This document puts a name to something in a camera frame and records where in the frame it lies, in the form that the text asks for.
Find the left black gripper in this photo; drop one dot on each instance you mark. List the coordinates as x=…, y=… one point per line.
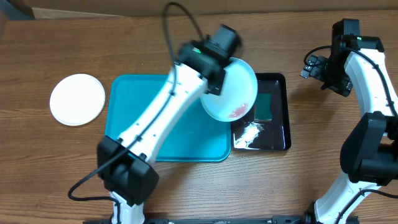
x=216, y=89

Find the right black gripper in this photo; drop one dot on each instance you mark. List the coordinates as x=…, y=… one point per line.
x=344, y=87

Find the light blue round plate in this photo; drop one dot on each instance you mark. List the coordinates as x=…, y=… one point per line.
x=238, y=93

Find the green dish sponge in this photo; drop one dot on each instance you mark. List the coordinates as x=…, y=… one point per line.
x=262, y=107

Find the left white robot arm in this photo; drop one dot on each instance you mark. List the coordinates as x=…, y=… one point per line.
x=126, y=165

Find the teal plastic serving tray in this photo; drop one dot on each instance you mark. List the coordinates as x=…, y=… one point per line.
x=197, y=137

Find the white round plate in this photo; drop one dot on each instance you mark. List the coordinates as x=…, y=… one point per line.
x=77, y=99

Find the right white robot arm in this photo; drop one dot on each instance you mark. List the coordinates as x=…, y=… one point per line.
x=368, y=157

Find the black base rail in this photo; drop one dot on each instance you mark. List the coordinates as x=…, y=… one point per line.
x=278, y=219

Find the black rectangular water tray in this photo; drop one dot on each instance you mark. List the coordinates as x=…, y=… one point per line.
x=249, y=134

